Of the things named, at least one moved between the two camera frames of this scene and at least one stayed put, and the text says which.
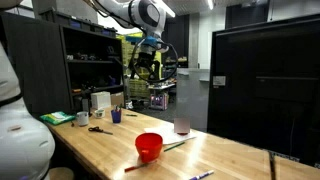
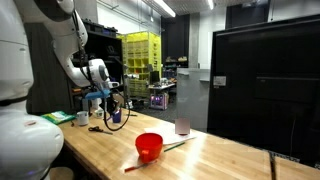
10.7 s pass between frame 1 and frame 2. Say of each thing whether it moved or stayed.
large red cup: stayed
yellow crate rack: stayed
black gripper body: moved
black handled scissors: stayed
